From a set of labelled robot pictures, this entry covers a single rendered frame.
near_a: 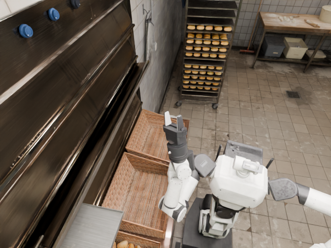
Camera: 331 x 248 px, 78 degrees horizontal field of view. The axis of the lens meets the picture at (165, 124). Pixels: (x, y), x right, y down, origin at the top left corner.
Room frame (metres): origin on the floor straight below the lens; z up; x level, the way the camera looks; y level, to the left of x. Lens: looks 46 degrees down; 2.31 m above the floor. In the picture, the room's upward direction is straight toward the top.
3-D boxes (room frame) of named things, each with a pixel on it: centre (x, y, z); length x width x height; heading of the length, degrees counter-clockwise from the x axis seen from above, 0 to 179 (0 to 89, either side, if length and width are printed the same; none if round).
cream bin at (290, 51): (4.20, -2.73, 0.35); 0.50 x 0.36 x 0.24; 170
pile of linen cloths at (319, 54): (4.11, -3.20, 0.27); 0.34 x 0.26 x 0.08; 85
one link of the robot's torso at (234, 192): (0.60, -0.41, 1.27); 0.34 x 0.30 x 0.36; 70
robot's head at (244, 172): (0.54, -0.38, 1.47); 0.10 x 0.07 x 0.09; 70
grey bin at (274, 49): (4.28, -2.31, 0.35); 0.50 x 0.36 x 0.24; 169
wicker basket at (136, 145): (1.36, 0.08, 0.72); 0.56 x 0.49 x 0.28; 168
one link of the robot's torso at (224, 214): (0.63, -0.41, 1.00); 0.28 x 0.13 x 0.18; 168
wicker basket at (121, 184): (0.78, 0.19, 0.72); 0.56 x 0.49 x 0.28; 169
